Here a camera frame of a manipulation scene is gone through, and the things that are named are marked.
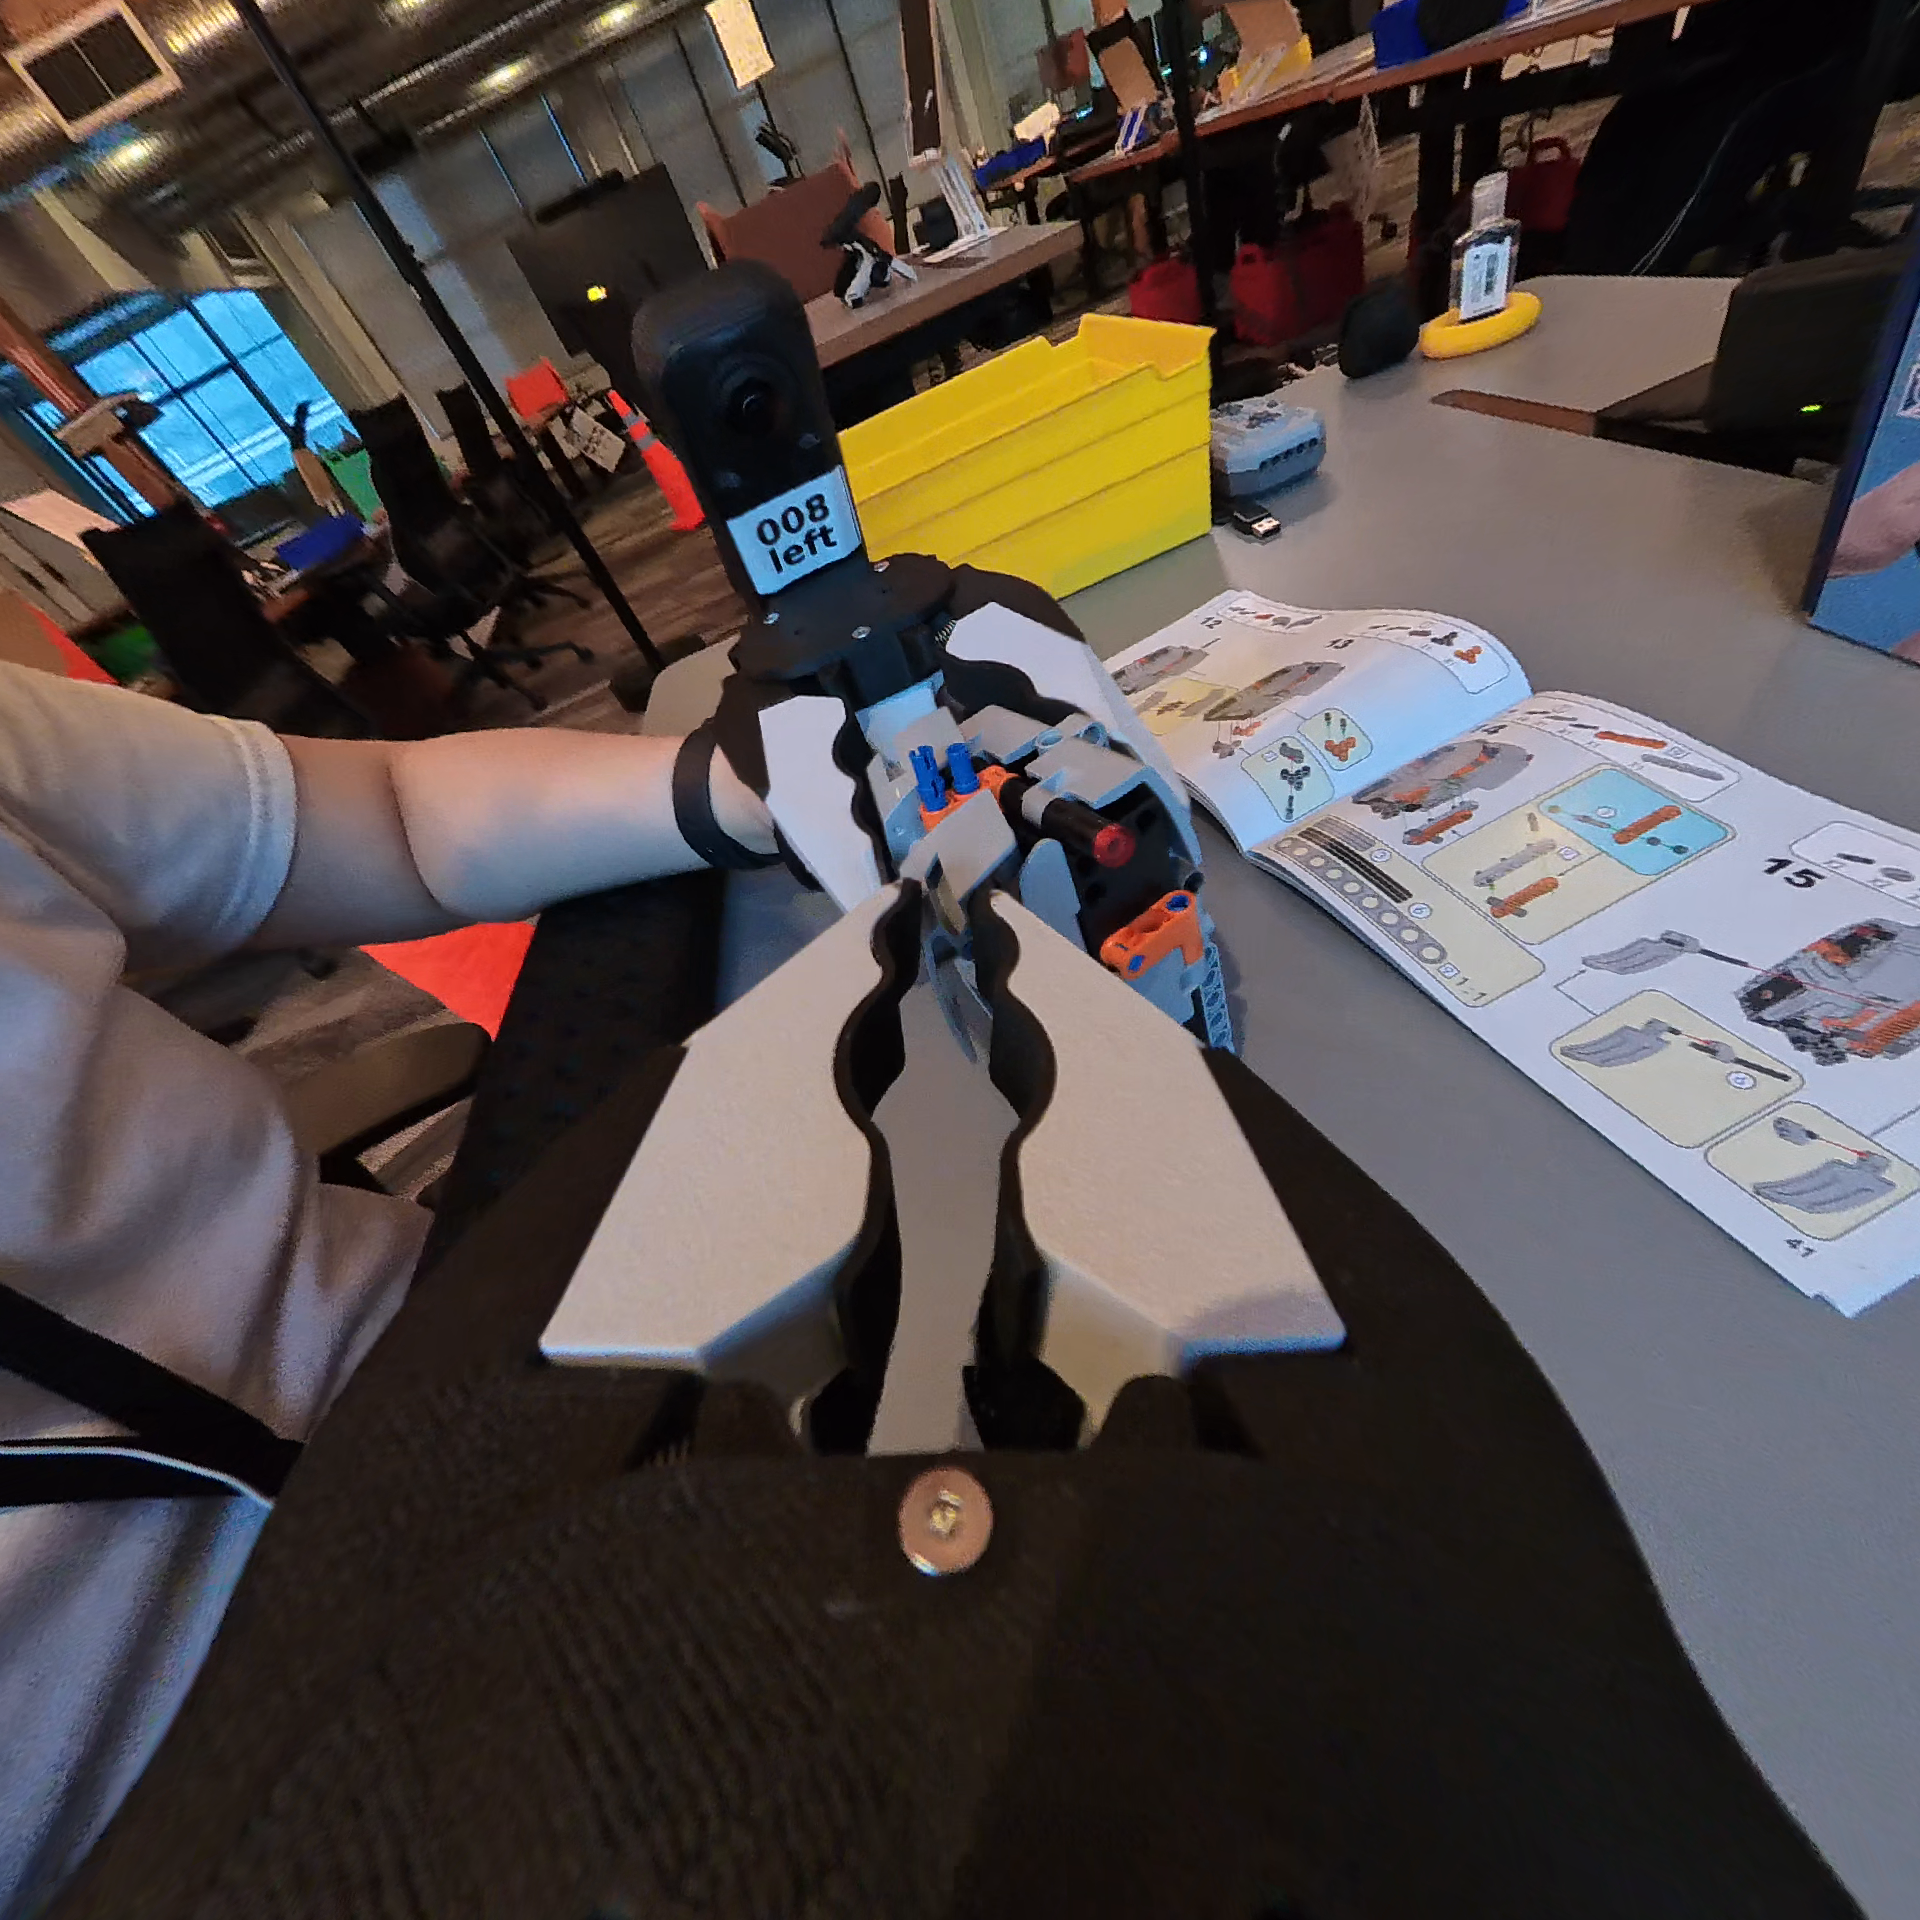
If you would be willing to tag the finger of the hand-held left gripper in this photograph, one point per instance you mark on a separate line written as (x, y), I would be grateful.
(1035, 661)
(818, 796)

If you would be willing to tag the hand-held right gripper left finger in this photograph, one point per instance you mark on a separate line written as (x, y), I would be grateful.
(721, 1200)

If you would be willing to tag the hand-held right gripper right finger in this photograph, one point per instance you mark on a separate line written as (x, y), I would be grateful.
(1184, 1200)

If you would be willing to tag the grey brick robot model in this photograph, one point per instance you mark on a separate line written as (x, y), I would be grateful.
(1049, 839)

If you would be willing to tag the person's left forearm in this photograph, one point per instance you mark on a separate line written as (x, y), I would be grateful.
(494, 826)

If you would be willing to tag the orange traffic cone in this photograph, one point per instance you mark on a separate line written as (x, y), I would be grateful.
(661, 457)

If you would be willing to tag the black wristband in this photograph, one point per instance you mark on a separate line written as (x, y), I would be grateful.
(694, 810)

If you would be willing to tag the white black handheld device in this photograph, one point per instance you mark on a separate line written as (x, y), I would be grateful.
(867, 264)

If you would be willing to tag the yellow plastic bin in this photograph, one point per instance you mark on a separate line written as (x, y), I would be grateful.
(1035, 452)

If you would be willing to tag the black monitor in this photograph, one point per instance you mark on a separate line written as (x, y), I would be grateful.
(599, 241)

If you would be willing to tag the grey background table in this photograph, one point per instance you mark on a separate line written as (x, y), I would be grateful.
(961, 285)

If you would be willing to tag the black usb dongle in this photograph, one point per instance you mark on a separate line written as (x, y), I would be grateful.
(1257, 525)

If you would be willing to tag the grey brick hub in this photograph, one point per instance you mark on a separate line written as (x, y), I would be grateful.
(1266, 447)

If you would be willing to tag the black office chair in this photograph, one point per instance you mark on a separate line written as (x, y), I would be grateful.
(195, 600)
(422, 494)

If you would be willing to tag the grey chair armrest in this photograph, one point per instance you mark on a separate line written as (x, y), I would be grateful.
(375, 1089)

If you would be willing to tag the red bag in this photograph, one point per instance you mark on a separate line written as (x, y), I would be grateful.
(1546, 188)
(1299, 278)
(1161, 293)

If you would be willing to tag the open instruction booklet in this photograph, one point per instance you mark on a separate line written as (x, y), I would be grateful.
(1499, 961)

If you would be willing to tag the black pouch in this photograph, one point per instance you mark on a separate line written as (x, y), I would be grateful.
(1377, 332)

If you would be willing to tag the clear sanitizer bottle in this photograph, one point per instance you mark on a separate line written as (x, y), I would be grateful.
(1482, 264)

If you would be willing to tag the blue robot kit box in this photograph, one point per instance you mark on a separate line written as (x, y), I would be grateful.
(1874, 510)

